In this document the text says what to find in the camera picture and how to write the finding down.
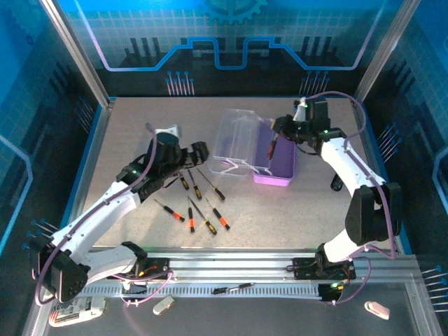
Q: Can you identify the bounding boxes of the purple tool case base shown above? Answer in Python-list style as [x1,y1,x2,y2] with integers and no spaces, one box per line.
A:
[252,118,298,187]

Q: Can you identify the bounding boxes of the clear purple plastic box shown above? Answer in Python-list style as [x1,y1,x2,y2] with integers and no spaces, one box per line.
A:
[208,108,262,180]

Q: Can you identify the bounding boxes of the small white clip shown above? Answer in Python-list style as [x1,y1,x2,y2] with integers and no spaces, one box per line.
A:
[153,295,175,316]

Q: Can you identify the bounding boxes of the black electronics box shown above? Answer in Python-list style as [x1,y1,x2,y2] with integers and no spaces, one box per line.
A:
[318,282,346,304]

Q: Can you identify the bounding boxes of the white pink clip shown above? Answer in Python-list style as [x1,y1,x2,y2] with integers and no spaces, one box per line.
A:
[363,300,391,320]

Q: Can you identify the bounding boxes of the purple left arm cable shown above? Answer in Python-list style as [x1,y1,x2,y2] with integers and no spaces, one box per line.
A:
[33,122,176,307]

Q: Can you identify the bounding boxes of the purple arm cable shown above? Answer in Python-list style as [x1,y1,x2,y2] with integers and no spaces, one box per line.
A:
[306,90,400,307]
[33,122,176,307]

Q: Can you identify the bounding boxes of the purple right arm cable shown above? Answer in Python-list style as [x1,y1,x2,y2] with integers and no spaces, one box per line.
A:
[306,90,400,307]

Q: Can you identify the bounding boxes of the aluminium side rail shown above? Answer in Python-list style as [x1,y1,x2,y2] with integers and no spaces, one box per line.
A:
[59,97,118,253]
[351,97,403,253]

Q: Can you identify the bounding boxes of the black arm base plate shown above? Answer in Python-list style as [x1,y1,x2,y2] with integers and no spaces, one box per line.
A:
[293,257,357,281]
[118,257,172,281]

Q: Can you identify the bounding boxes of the aluminium frame post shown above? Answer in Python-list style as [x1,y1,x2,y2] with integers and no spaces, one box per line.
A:
[353,0,421,106]
[38,0,115,109]

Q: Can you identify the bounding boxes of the aluminium front rail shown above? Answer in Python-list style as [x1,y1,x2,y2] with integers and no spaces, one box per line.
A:
[41,244,423,281]

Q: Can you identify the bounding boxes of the slotted cable duct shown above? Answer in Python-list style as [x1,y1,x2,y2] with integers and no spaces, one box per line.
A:
[83,281,325,299]

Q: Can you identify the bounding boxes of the black screwdriver on rail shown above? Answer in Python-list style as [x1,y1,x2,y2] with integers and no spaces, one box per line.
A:
[211,281,256,295]

